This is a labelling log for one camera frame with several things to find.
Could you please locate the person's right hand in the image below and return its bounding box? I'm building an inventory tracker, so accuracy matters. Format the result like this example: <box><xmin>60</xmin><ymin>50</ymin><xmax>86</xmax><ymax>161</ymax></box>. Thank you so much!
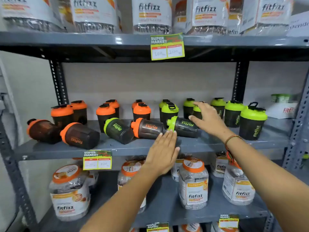
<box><xmin>188</xmin><ymin>101</ymin><xmax>234</xmax><ymax>143</ymax></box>

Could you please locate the group of green-lid shaker bottles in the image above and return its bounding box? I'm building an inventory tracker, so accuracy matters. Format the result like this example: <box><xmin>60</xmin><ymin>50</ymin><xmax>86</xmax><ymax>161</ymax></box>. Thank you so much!
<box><xmin>103</xmin><ymin>97</ymin><xmax>268</xmax><ymax>145</ymax></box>

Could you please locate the green yellow price tag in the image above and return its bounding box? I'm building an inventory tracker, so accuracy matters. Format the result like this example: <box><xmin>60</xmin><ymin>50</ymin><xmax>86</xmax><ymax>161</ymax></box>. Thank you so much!
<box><xmin>150</xmin><ymin>33</ymin><xmax>185</xmax><ymax>61</ymax></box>
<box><xmin>146</xmin><ymin>222</ymin><xmax>169</xmax><ymax>232</ymax></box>
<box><xmin>218</xmin><ymin>214</ymin><xmax>239</xmax><ymax>229</ymax></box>
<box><xmin>83</xmin><ymin>150</ymin><xmax>112</xmax><ymax>171</ymax></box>

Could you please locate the group of orange-lid clear jars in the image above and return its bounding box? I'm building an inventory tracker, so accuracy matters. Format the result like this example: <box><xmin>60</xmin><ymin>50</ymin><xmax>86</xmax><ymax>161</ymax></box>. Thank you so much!
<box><xmin>49</xmin><ymin>152</ymin><xmax>256</xmax><ymax>222</ymax></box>

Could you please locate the person's right forearm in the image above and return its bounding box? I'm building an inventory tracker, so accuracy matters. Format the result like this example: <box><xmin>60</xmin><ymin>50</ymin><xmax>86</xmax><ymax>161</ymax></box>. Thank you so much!
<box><xmin>225</xmin><ymin>136</ymin><xmax>309</xmax><ymax>232</ymax></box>

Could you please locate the person's left hand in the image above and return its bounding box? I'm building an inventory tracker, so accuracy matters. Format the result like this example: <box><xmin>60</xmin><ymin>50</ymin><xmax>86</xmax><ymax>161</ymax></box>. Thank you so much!
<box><xmin>145</xmin><ymin>130</ymin><xmax>181</xmax><ymax>177</ymax></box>

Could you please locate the orange thread wristband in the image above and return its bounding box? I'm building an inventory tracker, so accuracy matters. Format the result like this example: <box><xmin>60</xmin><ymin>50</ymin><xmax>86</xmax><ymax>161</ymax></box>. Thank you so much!
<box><xmin>224</xmin><ymin>135</ymin><xmax>242</xmax><ymax>170</ymax></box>

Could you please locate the person's left forearm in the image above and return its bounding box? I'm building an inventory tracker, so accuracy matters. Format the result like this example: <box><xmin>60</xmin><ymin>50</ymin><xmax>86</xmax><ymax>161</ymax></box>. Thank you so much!
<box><xmin>80</xmin><ymin>164</ymin><xmax>170</xmax><ymax>232</ymax></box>

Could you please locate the grey metal shelf rack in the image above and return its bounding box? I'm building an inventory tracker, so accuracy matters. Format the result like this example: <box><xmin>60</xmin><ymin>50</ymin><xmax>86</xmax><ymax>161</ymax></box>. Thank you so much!
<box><xmin>0</xmin><ymin>31</ymin><xmax>309</xmax><ymax>232</ymax></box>

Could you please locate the row of large labelled jars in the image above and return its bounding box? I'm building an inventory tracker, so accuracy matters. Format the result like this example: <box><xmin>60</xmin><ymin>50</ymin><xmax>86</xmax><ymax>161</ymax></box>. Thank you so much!
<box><xmin>0</xmin><ymin>0</ymin><xmax>294</xmax><ymax>36</ymax></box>

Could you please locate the grey perforated rack upright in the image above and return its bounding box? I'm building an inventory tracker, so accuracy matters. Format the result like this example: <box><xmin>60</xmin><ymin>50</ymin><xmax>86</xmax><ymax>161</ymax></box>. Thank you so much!
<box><xmin>282</xmin><ymin>70</ymin><xmax>309</xmax><ymax>172</ymax></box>

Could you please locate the white printed box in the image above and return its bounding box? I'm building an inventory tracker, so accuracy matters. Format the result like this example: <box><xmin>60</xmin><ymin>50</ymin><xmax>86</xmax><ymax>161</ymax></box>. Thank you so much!
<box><xmin>265</xmin><ymin>101</ymin><xmax>299</xmax><ymax>120</ymax></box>

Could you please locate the group of orange-lid shaker bottles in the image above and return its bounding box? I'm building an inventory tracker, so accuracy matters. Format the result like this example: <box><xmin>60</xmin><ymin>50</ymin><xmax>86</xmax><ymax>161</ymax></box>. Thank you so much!
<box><xmin>26</xmin><ymin>99</ymin><xmax>164</xmax><ymax>150</ymax></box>

